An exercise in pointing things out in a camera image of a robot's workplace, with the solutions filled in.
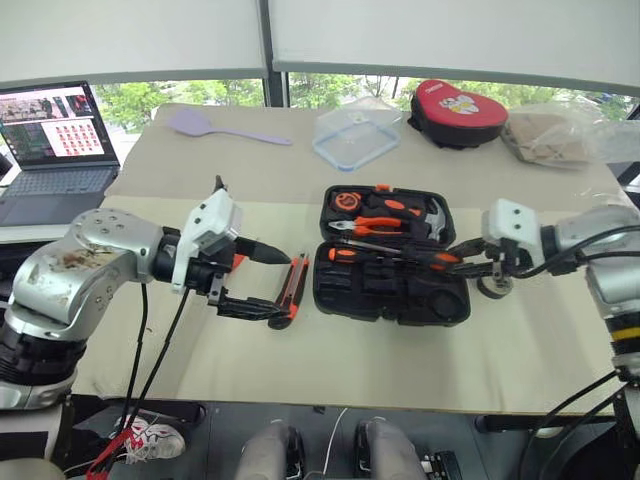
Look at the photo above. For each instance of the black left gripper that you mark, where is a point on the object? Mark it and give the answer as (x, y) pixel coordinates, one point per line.
(215, 277)

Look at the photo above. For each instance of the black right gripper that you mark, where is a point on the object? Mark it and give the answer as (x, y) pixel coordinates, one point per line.
(510, 260)

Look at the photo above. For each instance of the orange voltage tester pen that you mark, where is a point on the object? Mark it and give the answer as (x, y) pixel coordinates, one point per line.
(239, 260)

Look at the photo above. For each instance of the black electrical tape roll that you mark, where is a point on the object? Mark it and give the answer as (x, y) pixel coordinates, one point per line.
(495, 289)

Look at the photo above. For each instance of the orange black utility knife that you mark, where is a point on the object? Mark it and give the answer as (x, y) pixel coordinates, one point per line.
(295, 290)

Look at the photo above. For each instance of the black plastic tool case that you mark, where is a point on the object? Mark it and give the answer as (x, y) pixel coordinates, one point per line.
(380, 295)

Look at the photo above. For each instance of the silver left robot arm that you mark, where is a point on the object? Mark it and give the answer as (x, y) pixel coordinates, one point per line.
(75, 280)

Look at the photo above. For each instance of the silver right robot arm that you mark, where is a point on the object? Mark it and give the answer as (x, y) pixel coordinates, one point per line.
(600, 235)

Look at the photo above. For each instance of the orange black tape measure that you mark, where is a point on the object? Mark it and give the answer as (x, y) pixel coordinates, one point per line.
(345, 201)

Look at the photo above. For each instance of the clear plastic bag brown contents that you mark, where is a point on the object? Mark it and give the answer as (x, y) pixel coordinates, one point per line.
(545, 140)

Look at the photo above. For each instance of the red black zip bag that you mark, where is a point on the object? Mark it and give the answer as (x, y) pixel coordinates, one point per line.
(450, 107)

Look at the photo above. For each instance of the clear plastic food container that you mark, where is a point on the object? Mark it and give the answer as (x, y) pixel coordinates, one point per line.
(357, 145)

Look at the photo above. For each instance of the grey rounded robot leg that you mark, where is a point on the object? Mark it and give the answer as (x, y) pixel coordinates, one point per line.
(265, 450)
(390, 450)

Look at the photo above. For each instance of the purple plastic spatula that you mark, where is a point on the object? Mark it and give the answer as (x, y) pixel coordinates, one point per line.
(190, 122)

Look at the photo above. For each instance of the white red sneaker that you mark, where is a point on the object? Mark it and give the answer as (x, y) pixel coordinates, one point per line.
(155, 440)

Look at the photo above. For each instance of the black ribbed block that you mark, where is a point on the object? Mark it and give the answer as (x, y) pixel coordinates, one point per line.
(442, 465)

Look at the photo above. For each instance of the grey open laptop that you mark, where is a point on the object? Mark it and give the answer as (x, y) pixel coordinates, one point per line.
(55, 185)

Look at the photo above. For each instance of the white roller blind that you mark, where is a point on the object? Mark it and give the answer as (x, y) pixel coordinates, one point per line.
(130, 35)
(450, 35)

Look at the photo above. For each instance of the white side desk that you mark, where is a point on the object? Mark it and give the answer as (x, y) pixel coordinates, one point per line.
(30, 233)

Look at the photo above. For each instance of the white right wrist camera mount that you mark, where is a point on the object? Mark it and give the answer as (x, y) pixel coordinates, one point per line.
(510, 220)

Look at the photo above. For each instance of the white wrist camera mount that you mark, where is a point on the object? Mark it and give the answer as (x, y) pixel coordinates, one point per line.
(210, 220)
(510, 220)

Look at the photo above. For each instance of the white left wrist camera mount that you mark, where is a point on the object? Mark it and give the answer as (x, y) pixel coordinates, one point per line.
(210, 220)

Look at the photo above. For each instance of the grey window post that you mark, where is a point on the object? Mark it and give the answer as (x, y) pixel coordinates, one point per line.
(272, 50)

